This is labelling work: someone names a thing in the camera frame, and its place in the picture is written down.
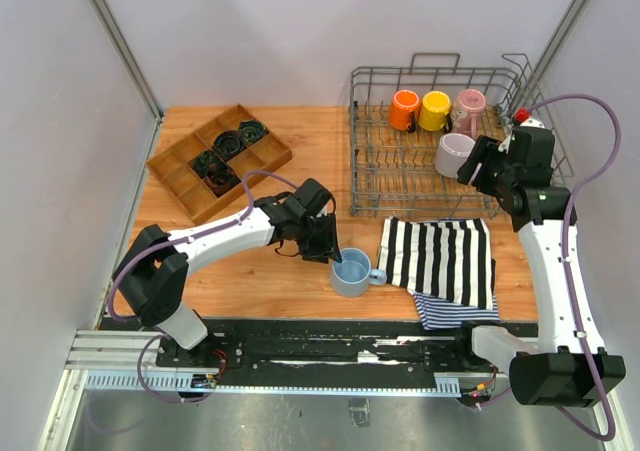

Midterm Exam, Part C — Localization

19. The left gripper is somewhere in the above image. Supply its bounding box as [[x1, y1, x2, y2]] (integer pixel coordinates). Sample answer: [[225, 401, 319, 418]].
[[296, 213, 343, 265]]

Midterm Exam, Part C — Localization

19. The lilac grey mug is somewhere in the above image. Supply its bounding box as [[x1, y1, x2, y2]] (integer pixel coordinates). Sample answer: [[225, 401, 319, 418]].
[[434, 133, 476, 179]]

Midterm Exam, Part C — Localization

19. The light blue mug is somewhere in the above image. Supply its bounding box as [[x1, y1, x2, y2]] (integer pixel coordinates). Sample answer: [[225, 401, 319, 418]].
[[329, 248, 387, 298]]

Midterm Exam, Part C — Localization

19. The pink ghost pattern mug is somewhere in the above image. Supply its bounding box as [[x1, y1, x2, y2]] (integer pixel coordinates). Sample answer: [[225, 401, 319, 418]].
[[450, 88, 487, 139]]

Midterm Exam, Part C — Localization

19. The yellow enamel mug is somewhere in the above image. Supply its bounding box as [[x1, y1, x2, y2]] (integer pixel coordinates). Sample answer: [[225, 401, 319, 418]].
[[418, 90, 452, 132]]

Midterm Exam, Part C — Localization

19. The orange glass mug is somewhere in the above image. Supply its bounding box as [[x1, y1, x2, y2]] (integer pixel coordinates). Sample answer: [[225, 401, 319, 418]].
[[388, 89, 421, 133]]

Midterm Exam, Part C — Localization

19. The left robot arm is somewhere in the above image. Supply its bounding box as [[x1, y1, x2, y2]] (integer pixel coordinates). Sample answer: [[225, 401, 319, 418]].
[[110, 178, 342, 367]]

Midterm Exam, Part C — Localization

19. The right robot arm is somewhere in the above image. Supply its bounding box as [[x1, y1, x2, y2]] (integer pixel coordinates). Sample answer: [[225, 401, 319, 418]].
[[452, 126, 626, 408]]

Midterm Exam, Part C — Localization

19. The black white striped cloth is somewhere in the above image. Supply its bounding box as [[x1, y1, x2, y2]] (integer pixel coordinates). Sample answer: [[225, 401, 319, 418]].
[[378, 217, 495, 311]]

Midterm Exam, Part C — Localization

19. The blue white striped cloth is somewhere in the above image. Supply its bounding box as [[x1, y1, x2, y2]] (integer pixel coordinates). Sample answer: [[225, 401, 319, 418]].
[[413, 294, 500, 331]]

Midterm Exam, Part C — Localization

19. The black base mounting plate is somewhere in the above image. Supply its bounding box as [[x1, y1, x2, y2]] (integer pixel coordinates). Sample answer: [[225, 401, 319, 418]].
[[156, 318, 491, 371]]

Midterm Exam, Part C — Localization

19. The wooden compartment tray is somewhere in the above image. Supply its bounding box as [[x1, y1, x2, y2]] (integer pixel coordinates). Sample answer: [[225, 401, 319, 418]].
[[147, 104, 292, 225]]

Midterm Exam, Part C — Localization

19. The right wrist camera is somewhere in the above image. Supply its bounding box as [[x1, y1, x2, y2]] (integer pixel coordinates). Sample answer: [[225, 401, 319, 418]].
[[498, 107, 544, 153]]

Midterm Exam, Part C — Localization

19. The grey wire dish rack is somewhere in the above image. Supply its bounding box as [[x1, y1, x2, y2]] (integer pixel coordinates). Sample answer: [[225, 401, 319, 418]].
[[349, 52, 545, 221]]

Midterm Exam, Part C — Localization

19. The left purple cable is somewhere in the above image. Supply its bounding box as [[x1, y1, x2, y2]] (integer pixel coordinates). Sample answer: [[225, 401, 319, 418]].
[[82, 169, 301, 435]]

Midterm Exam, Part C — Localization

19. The purple cable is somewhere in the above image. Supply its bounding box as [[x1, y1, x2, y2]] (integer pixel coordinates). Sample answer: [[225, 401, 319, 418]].
[[469, 93, 623, 442], [82, 169, 301, 435]]

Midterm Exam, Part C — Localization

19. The green cable coil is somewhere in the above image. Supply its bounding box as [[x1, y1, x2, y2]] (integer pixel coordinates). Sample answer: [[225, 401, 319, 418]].
[[237, 119, 270, 146]]

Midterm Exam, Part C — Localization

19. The black cable coil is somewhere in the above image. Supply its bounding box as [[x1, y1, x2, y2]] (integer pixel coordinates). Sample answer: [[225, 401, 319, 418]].
[[212, 129, 246, 161]]

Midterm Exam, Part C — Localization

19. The dark cable coil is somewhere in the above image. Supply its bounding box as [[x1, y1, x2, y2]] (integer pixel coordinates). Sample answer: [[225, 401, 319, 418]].
[[192, 150, 221, 177]]

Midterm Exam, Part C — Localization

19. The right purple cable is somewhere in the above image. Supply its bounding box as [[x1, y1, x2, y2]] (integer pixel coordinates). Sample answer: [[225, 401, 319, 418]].
[[469, 93, 623, 442]]

